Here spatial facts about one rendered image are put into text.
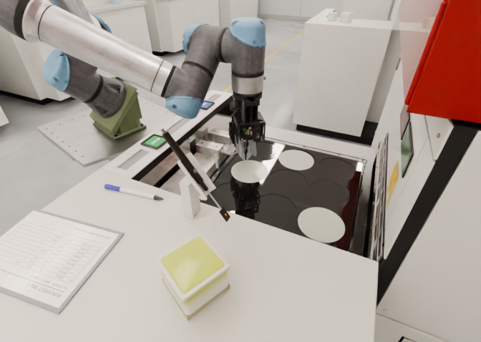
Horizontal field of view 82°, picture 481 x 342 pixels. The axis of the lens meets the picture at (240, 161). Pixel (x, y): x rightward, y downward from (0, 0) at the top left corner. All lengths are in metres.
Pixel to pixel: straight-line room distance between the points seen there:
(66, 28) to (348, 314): 0.68
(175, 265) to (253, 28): 0.45
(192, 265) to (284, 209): 0.32
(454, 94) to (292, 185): 0.45
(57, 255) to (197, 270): 0.27
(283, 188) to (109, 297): 0.44
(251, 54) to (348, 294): 0.47
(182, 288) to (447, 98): 0.37
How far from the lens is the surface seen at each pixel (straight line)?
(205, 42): 0.66
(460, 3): 0.35
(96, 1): 4.38
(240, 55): 0.63
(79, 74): 1.07
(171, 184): 0.77
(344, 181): 0.77
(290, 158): 0.82
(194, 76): 0.63
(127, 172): 0.71
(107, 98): 1.11
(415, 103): 0.37
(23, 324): 0.53
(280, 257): 0.49
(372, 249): 0.58
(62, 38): 0.67
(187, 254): 0.42
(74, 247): 0.57
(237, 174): 0.75
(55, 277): 0.55
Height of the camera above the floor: 1.37
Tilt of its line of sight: 36 degrees down
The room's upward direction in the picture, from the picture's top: straight up
